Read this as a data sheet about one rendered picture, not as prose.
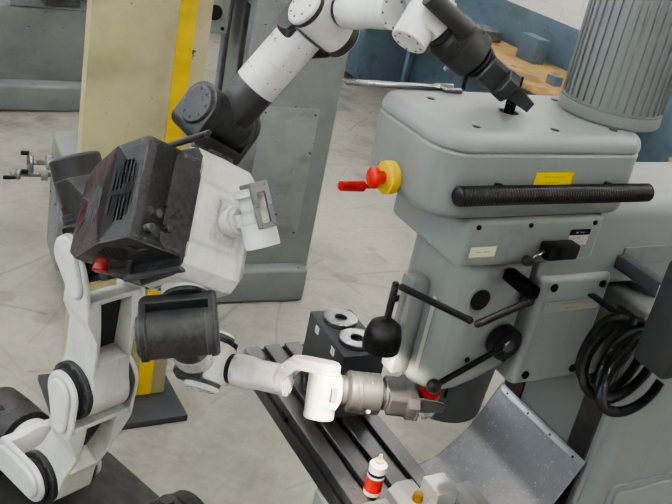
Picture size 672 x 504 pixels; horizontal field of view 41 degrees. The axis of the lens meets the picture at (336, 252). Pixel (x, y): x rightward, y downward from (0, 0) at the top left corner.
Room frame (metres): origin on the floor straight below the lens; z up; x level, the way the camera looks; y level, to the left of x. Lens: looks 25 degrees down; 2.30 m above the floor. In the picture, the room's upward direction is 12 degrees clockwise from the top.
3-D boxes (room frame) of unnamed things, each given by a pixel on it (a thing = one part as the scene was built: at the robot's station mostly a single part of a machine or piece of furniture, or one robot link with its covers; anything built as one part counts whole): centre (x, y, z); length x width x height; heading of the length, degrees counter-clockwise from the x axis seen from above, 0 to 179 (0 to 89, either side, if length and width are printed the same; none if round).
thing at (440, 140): (1.64, -0.27, 1.81); 0.47 x 0.26 x 0.16; 122
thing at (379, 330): (1.46, -0.12, 1.48); 0.07 x 0.07 x 0.06
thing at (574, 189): (1.52, -0.36, 1.79); 0.45 x 0.04 x 0.04; 122
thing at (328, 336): (2.00, -0.07, 1.06); 0.22 x 0.12 x 0.20; 29
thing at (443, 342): (1.63, -0.26, 1.47); 0.21 x 0.19 x 0.32; 32
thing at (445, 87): (1.64, -0.06, 1.89); 0.24 x 0.04 x 0.01; 121
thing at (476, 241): (1.65, -0.29, 1.68); 0.34 x 0.24 x 0.10; 122
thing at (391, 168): (1.51, -0.06, 1.76); 0.06 x 0.02 x 0.06; 32
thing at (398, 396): (1.61, -0.17, 1.24); 0.13 x 0.12 x 0.10; 12
